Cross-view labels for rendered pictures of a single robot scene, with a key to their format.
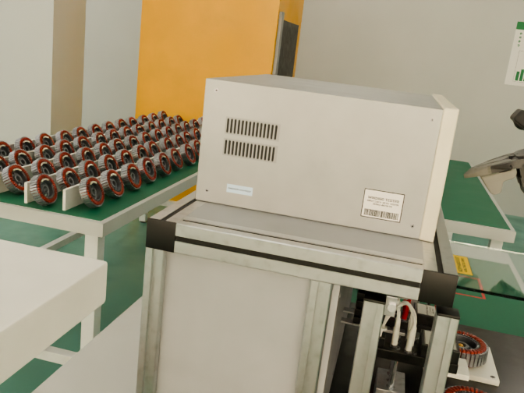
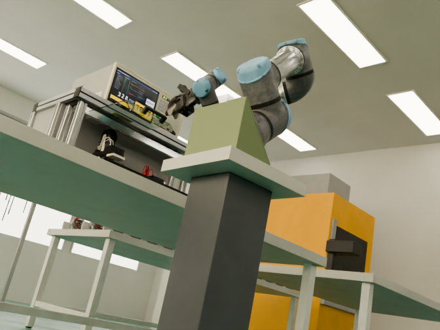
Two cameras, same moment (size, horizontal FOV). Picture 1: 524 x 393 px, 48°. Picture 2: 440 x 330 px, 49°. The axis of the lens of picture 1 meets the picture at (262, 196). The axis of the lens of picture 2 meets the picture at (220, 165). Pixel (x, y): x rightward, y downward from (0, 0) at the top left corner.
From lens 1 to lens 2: 2.17 m
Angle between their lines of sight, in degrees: 47
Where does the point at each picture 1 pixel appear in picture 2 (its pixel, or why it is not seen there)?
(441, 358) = (77, 116)
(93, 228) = (107, 232)
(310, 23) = (398, 255)
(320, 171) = not seen: hidden behind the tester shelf
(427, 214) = (105, 93)
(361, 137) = (97, 79)
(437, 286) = (76, 91)
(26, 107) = not seen: hidden behind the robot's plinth
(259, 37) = (318, 235)
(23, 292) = not seen: outside the picture
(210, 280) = (41, 117)
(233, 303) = (42, 121)
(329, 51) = (414, 275)
